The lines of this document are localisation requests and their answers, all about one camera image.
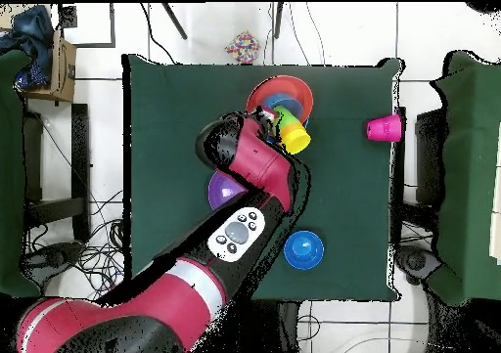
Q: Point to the green plastic cup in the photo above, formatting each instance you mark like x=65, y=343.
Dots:
x=287, y=116

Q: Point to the small light blue bowl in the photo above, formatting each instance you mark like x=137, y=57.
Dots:
x=291, y=102

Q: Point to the orange plastic cup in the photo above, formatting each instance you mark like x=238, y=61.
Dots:
x=291, y=128

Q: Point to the wide orange-red bowl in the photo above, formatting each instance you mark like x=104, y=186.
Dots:
x=274, y=87

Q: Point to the large light blue bowl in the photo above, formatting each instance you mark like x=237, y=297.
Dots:
x=306, y=121

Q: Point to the yellow plastic cup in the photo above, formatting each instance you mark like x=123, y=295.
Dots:
x=298, y=140

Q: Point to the purple plastic bowl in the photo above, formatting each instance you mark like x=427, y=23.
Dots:
x=223, y=190

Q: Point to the pink plastic cup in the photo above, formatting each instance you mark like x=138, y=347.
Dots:
x=385, y=128

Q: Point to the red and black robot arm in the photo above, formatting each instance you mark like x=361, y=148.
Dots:
x=176, y=302

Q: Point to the black tripod leg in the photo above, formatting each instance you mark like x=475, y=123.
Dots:
x=174, y=20
x=278, y=20

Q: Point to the dark green tablecloth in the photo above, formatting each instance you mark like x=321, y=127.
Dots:
x=344, y=192

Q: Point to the small dark blue bowl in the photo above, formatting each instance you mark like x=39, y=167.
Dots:
x=303, y=250

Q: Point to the cardboard box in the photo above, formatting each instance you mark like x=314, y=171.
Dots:
x=62, y=75

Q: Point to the green cloth covered table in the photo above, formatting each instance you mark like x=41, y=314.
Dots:
x=11, y=173
x=469, y=173

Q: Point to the blue cloth bundle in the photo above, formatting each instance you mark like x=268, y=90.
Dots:
x=33, y=28

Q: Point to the black stool frame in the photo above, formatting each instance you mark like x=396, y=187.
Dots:
x=80, y=196
x=428, y=153

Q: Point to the black rectangular frame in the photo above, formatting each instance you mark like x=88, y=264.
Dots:
x=112, y=24

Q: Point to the black pedestal foot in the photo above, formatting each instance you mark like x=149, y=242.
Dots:
x=417, y=261
x=54, y=255

